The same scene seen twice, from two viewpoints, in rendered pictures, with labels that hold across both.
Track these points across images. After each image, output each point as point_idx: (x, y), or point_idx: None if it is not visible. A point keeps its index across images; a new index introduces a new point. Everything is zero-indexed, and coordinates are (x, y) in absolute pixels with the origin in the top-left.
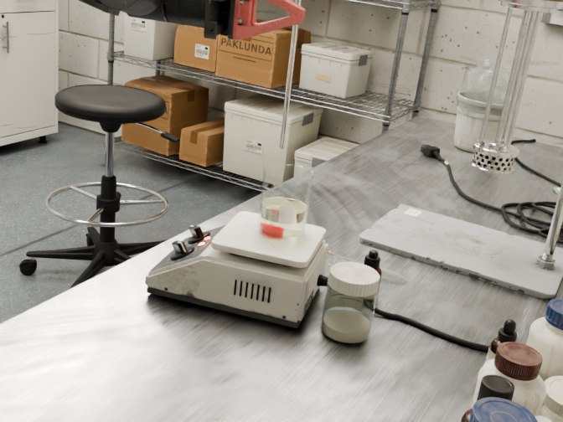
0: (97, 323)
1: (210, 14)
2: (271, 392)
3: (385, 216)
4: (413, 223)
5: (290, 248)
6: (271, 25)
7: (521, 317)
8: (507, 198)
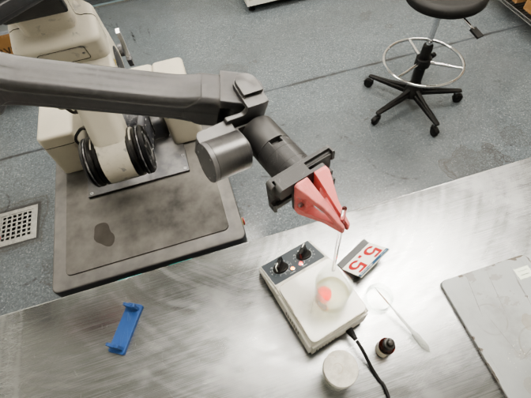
0: (221, 285)
1: (271, 199)
2: (252, 395)
3: (491, 267)
4: (506, 288)
5: (318, 321)
6: (321, 220)
7: None
8: None
